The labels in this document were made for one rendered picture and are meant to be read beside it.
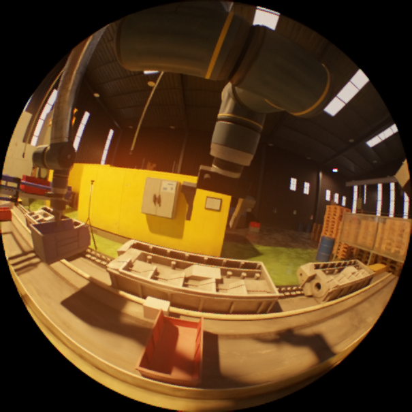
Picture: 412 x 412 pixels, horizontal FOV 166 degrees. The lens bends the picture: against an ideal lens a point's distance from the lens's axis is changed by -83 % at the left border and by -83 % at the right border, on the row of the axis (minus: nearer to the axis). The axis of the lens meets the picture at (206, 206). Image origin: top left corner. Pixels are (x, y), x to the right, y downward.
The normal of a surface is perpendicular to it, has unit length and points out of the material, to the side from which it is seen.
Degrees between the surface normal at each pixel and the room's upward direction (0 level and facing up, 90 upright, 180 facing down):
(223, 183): 115
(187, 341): 0
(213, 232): 90
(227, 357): 0
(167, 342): 0
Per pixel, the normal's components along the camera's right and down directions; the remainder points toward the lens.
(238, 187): 0.02, 0.46
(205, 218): -0.01, 0.04
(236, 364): 0.17, -0.99
